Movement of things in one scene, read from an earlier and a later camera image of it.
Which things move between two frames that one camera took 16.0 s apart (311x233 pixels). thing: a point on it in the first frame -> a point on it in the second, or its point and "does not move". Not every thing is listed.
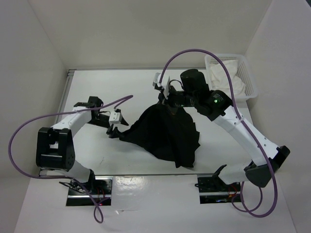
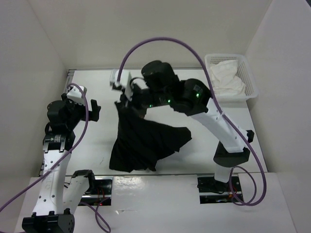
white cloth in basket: [219, 79] does not move
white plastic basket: [243, 73] does not move
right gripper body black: [177, 98] -> [141, 99]
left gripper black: [114, 133] -> [93, 115]
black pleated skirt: [168, 132] -> [141, 143]
